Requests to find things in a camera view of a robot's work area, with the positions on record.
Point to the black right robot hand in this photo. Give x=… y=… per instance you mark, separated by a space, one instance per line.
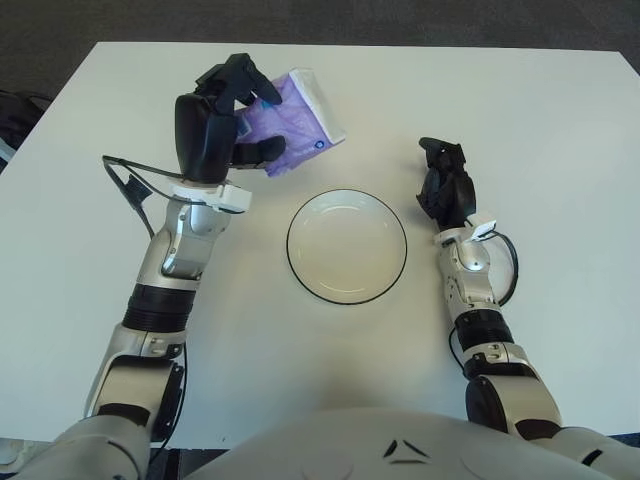
x=460 y=197

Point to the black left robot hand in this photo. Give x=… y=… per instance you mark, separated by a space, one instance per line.
x=202 y=135

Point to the purple tissue paper pack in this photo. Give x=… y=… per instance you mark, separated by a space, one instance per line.
x=300 y=125

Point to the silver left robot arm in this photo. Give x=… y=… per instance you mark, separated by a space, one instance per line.
x=185 y=250

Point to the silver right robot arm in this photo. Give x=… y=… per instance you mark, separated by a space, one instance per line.
x=472 y=280

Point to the white plate with black rim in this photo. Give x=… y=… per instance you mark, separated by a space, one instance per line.
x=346 y=247

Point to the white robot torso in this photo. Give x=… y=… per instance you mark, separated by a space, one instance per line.
x=350 y=450

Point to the white object under table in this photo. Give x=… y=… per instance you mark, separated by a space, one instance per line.
x=22 y=455

